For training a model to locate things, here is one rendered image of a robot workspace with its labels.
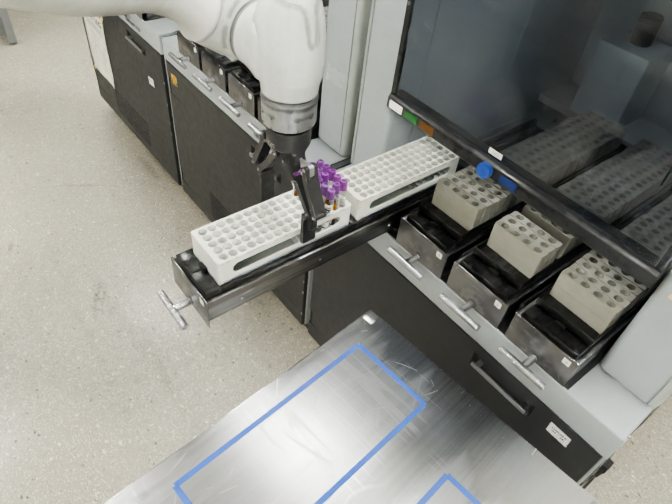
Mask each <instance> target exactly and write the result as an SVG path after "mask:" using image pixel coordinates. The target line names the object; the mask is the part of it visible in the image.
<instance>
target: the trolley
mask: <svg viewBox="0 0 672 504"><path fill-rule="evenodd" d="M104 504H601V503H600V502H599V501H598V500H596V499H595V498H594V497H593V496H592V495H590V494H589V493H588V492H587V491H586V490H584V489H583V488H582V487H581V486H580V485H579V484H577V483H576V482H575V481H574V480H573V479H571V478H570V477H569V476H568V475H567V474H565V473H564V472H563V471H562V470H561V469H560V468H558V467H557V466H556V465H555V464H554V463H552V462H551V461H550V460H549V459H548V458H547V457H545V456H544V455H543V454H542V453H541V452H539V451H538V450H537V449H536V448H535V447H533V446H532V445H531V444H530V443H529V442H528V441H526V440H525V439H524V438H523V437H522V436H520V435H519V434H518V433H517V432H516V431H514V430H513V429H512V428H511V427H510V426H509V425H507V424H506V423H505V422H504V421H503V420H501V419H500V418H499V417H498V416H497V415H495V414H494V413H493V412H492V411H491V410H490V409H488V408H487V407H486V406H485V405H484V404H482V403H481V402H480V401H479V400H478V399H476V398H475V397H474V396H473V395H472V394H471V393H469V392H468V391H467V390H466V389H465V388H463V387H462V386H461V385H460V384H459V383H457V382H456V381H455V380H454V379H453V378H452V377H450V376H449V375H448V374H447V373H446V372H444V371H443V370H442V369H441V368H440V367H439V366H437V365H436V364H435V363H434V362H433V361H431V360H430V359H429V358H428V357H427V356H425V355H424V354H423V353H422V352H421V351H420V350H418V349H417V348H416V347H415V346H414V345H412V344H411V343H410V342H409V341H408V340H406V339H405V338H404V337H403V336H402V335H401V334H399V333H398V332H397V331H396V330H395V329H393V328H392V327H391V326H390V325H389V324H387V323H386V322H385V321H384V320H383V319H382V318H380V317H379V316H378V315H377V314H376V313H374V312H373V311H372V310H369V311H367V312H366V313H365V314H363V315H362V316H361V317H359V318H358V319H356V320H355V321H354V322H352V323H351V324H350V325H348V326H347V327H346V328H344V329H343V330H341V331H340V332H339V333H337V334H336V335H335V336H333V337H332V338H330V339H329V340H328V341H326V342H325V343H324V344H322V345H321V346H319V347H318V348H317V349H315V350H314V351H313V352H311V353H310V354H309V355H307V356H306V357H304V358H303V359H302V360H300V361H299V362H298V363H296V364H295V365H293V366H292V367H291V368H289V369H288V370H287V371H285V372H284V373H282V374H281V375H280V376H278V377H277V378H276V379H274V380H273V381H271V382H270V383H269V384H267V385H266V386H265V387H263V388H262V389H261V390H259V391H258V392H256V393H255V394H254V395H252V396H251V397H250V398H248V399H247V400H245V401H244V402H243V403H241V404H240V405H239V406H237V407H236V408H234V409H233V410H232V411H230V412H229V413H228V414H226V415H225V416H223V417H222V418H221V419H219V420H218V421H217V422H215V423H214V424H213V425H211V426H210V427H208V428H207V429H206V430H204V431H203V432H202V433H200V434H199V435H197V436H196V437H195V438H193V439H192V440H191V441H189V442H188V443H186V444H185V445H184V446H182V447H181V448H180V449H178V450H177V451H176V452H174V453H173V454H171V455H170V456H169V457H167V458H166V459H165V460H163V461H162V462H160V463H159V464H158V465H156V466H155V467H154V468H152V469H151V470H149V471H148V472H147V473H145V474H144V475H143V476H141V477H140V478H138V479H137V480H136V481H134V482H133V483H132V484H130V485H129V486H128V487H126V488H125V489H123V490H122V491H121V492H119V493H118V494H117V495H115V496H114V497H112V498H111V499H110V500H108V501H107V502H106V503H104Z"/></svg>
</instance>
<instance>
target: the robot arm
mask: <svg viewBox="0 0 672 504"><path fill-rule="evenodd" d="M0 8H4V9H13V10H21V11H30V12H38V13H46V14H55V15H64V16H76V17H104V16H117V15H129V14H141V13H151V14H156V15H160V16H163V17H166V18H168V19H171V20H173V21H175V22H176V23H177V25H178V27H179V30H180V32H181V33H182V35H183V36H184V37H185V38H186V39H188V40H191V41H193V42H195V43H198V44H200V45H202V46H204V47H206V48H208V49H210V50H212V51H214V52H216V53H218V54H220V55H228V56H229V57H231V58H234V59H237V60H239V61H241V62H242V63H244V64H245V65H246V66H247V67H248V69H249V70H250V71H251V73H252V74H253V75H254V77H255V78H256V79H257V80H259V81H260V87H261V90H260V96H261V118H262V122H263V123H264V124H265V125H266V129H264V130H261V132H260V141H259V143H258V145H257V148H256V150H255V153H254V155H253V157H252V163H253V164H254V165H255V164H256V165H257V170H258V172H259V195H260V202H261V203H262V202H264V201H267V200H269V199H272V198H274V169H273V168H272V167H274V165H275V164H276V163H278V165H279V166H280V167H281V168H283V169H284V170H285V172H286V173H287V175H288V177H289V180H290V181H291V182H293V183H294V186H295V189H296V191H297V194H298V197H299V199H300V202H301V205H302V207H303V210H304V213H302V214H301V230H300V242H301V243H302V244H304V243H306V242H308V241H311V240H313V239H315V234H316V228H317V220H320V219H322V218H324V217H326V216H327V214H326V209H325V205H324V200H323V196H322V191H321V187H320V183H319V178H318V165H317V164H316V163H315V162H314V163H312V164H310V163H308V162H307V160H306V155H305V152H306V150H307V148H308V147H309V145H310V143H311V130H312V127H313V126H314V125H315V123H316V119H317V103H318V97H319V93H318V91H319V85H320V82H321V80H322V78H323V74H324V68H325V60H326V45H327V33H326V19H325V12H324V7H323V3H322V0H0ZM271 148H272V149H273V151H272V152H271V154H270V155H269V156H268V154H269V152H270V150H271ZM267 157H268V158H267ZM270 168H271V169H270ZM301 169H302V172H301V174H299V175H296V176H294V174H293V173H296V172H298V171H299V170H301Z"/></svg>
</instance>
